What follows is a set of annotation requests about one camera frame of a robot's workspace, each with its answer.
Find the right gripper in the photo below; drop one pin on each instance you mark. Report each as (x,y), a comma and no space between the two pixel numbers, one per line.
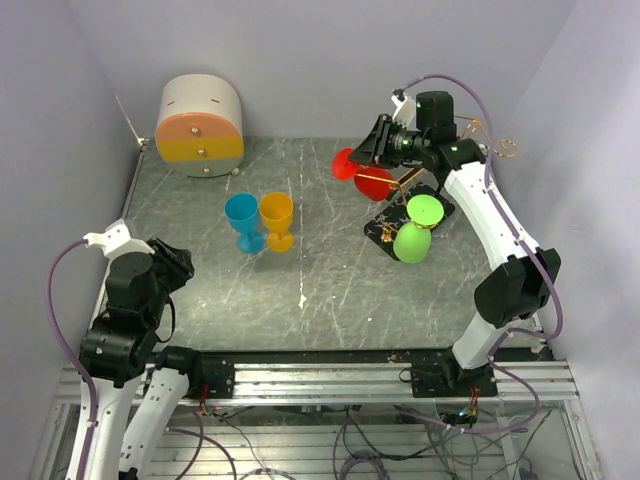
(373,149)

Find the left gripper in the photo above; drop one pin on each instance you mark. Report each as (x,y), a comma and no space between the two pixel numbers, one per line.
(181,256)

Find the red wine glass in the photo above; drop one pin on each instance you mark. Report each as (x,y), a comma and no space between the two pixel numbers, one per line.
(373,182)

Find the blue wine glass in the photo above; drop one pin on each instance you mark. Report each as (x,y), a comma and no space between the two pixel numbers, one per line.
(241,210)

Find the orange wine glass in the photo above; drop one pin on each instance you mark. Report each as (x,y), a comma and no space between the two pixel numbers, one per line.
(276,211)

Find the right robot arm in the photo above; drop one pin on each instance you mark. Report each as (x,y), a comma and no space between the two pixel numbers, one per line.
(523,275)

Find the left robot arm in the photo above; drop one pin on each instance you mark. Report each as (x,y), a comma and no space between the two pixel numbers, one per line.
(115,440)

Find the gold wine glass rack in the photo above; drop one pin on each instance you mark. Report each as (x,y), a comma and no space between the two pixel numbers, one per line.
(383,228)

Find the green wine glass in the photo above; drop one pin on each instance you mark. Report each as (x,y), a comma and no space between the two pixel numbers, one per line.
(413,240)

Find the round three-drawer cabinet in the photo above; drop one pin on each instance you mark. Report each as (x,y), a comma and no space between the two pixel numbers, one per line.
(199,132)

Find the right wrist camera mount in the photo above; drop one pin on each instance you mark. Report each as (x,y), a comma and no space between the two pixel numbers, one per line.
(405,109)

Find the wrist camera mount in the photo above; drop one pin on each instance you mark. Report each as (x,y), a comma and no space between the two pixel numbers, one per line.
(405,109)
(118,239)

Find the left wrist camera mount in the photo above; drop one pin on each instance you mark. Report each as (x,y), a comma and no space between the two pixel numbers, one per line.
(118,239)

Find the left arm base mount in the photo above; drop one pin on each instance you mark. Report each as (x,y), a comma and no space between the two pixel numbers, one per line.
(209,376)

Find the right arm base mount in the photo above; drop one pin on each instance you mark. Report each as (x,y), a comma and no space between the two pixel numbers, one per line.
(436,373)

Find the aluminium rail frame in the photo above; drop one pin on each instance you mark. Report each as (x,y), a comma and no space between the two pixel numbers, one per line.
(352,415)

